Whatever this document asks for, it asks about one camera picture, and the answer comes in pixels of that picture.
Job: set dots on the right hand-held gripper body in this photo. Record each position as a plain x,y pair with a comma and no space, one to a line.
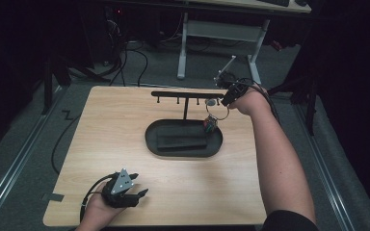
232,85

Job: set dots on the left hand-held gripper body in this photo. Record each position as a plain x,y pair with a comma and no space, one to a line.
118,189

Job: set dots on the black key rack with oval tray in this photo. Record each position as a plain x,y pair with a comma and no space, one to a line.
181,144

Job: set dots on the black leather wallet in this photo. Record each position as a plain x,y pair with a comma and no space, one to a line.
181,138

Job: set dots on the person's right hand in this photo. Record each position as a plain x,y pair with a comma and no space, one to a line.
250,102

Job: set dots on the person's left hand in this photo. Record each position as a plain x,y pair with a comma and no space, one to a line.
98,211

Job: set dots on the grey tape strip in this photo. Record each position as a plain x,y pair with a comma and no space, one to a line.
53,197

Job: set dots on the black metal stand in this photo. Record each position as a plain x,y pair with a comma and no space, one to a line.
305,93
54,77

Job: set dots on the black keyboard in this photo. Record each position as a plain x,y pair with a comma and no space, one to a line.
274,2

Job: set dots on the black computer mouse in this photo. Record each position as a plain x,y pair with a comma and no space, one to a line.
301,2

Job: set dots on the person's dark sleeve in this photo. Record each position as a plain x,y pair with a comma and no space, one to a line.
289,221

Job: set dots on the desk with white metal frame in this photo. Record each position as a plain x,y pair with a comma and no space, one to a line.
221,30

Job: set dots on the metal floor rail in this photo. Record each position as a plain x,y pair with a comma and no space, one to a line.
16,166
326,173

